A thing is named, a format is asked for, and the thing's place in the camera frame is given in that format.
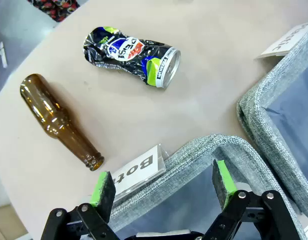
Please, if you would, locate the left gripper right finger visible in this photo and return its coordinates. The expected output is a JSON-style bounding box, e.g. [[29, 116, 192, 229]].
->
[[202, 159, 304, 240]]

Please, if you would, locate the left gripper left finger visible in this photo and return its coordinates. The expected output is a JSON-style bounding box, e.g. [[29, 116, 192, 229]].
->
[[40, 171, 120, 240]]

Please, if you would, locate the crushed black Pepsi can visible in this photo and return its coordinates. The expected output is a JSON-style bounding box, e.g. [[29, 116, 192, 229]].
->
[[83, 26, 181, 89]]

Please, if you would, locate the grey fabric basket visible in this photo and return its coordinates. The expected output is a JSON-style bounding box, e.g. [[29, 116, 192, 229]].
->
[[108, 133, 307, 240], [236, 22, 308, 223]]

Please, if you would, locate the white Bottle label card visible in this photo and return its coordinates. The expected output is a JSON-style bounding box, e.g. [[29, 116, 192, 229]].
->
[[110, 143, 167, 201]]

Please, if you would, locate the brown glass bottle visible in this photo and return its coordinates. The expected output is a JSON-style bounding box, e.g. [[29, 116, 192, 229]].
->
[[20, 73, 105, 172]]

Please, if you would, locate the white Plastic label card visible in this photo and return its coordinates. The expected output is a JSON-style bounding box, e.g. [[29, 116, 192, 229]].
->
[[254, 21, 308, 60]]

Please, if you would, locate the red floral patterned clothing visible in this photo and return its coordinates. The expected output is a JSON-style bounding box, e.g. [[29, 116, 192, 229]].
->
[[27, 0, 81, 23]]

